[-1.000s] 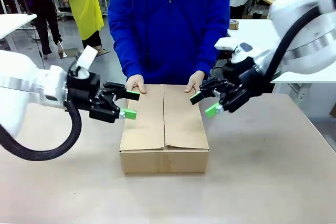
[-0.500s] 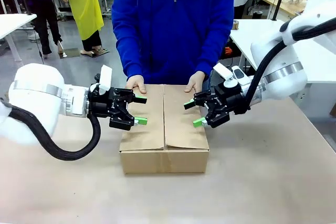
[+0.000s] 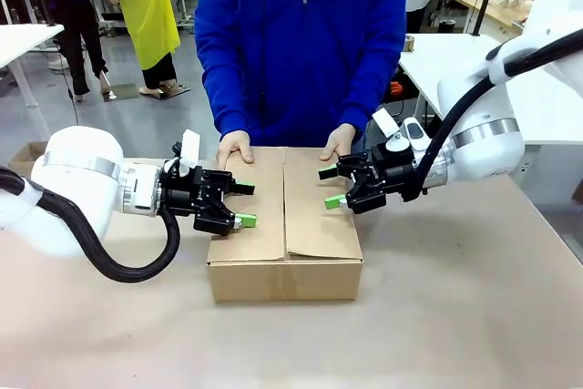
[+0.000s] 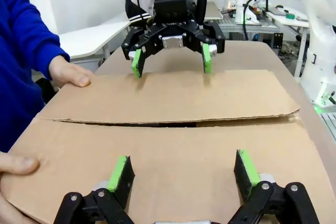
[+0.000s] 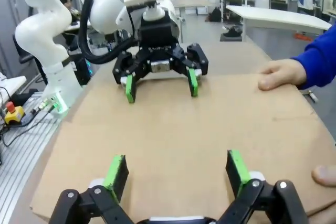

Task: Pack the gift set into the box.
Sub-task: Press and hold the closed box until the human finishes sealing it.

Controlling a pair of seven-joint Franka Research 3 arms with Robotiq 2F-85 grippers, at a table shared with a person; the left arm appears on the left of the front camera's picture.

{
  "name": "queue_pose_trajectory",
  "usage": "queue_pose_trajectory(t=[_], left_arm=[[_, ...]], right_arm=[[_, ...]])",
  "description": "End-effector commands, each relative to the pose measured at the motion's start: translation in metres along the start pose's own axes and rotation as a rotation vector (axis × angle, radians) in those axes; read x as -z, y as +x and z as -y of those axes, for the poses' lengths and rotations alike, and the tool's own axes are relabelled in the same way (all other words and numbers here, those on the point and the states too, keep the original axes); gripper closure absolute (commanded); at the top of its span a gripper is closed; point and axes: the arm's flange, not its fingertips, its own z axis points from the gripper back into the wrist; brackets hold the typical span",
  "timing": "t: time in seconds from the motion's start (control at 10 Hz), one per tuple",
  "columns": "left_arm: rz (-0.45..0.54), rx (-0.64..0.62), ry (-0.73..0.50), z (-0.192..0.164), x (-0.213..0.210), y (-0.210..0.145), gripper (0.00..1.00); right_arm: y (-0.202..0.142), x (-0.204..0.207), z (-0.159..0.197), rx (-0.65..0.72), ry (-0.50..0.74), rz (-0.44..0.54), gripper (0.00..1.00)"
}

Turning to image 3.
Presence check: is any white work table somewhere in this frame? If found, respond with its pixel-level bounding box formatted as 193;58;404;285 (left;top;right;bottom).
398;32;503;119

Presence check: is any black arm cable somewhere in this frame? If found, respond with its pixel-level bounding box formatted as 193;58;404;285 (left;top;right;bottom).
403;27;583;203
0;165;182;284

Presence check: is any white side table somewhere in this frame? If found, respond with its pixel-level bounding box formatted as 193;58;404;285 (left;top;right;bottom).
0;23;66;108

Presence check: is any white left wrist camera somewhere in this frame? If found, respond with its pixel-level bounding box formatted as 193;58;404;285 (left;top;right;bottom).
172;130;201;179

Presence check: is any dark floor mat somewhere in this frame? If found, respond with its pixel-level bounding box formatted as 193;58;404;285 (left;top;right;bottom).
101;83;140;102
153;82;191;101

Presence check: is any person's left hand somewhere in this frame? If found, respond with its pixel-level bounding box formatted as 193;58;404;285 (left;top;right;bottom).
320;123;357;162

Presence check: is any person's left forearm blue sleeve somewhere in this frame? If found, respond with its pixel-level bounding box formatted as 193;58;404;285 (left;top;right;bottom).
335;42;407;136

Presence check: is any person in dark clothes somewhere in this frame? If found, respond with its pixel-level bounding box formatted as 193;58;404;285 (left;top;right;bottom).
17;0;111;103

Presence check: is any person's right hand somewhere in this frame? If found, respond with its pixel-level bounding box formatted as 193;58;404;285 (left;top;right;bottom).
217;130;255;169

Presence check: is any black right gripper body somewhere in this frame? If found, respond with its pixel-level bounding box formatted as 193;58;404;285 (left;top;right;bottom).
369;151;418;202

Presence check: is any small cardboard floor box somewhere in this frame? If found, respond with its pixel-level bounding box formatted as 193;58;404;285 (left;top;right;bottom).
7;141;49;179

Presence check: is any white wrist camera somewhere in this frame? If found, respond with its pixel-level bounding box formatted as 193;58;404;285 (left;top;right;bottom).
172;130;201;179
372;108;411;152

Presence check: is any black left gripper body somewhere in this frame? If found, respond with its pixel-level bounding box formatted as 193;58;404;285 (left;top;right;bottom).
161;165;206;220

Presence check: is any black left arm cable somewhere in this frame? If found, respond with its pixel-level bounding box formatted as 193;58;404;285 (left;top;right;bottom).
0;165;182;284

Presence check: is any brown cardboard box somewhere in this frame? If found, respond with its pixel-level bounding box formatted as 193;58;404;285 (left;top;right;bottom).
206;146;364;303

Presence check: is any person's right forearm blue sleeve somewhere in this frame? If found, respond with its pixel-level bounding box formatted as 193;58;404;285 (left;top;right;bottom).
199;54;252;144

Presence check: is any person in yellow apron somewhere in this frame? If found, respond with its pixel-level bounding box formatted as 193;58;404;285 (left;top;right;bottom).
108;0;182;99

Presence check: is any wooden table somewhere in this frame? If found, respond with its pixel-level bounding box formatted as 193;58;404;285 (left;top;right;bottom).
454;0;535;37

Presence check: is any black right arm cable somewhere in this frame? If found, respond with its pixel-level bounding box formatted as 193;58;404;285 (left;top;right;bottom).
403;27;583;203

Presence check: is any person in blue jacket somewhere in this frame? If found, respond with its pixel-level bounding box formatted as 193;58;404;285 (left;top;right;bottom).
194;0;408;148

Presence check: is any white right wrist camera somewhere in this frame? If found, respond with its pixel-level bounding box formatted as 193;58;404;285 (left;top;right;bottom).
372;108;411;152

